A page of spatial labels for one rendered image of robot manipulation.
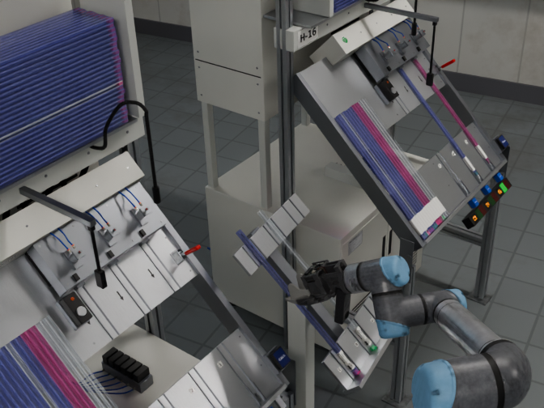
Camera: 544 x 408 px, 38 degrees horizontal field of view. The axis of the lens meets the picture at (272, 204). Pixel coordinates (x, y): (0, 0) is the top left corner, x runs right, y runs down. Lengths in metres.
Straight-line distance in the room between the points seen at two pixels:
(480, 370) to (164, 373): 1.09
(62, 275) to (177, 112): 3.39
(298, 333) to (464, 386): 0.87
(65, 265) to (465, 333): 0.92
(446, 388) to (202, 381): 0.73
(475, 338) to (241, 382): 0.66
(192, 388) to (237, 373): 0.14
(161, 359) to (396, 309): 0.81
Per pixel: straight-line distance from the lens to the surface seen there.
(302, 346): 2.34
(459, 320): 1.82
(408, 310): 1.91
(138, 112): 2.01
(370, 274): 1.92
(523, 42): 5.29
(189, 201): 4.25
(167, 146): 4.81
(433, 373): 1.55
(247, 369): 2.12
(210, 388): 2.05
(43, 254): 1.91
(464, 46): 5.39
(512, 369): 1.59
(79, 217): 1.73
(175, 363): 2.40
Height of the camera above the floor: 2.28
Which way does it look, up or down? 33 degrees down
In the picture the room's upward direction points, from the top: 2 degrees counter-clockwise
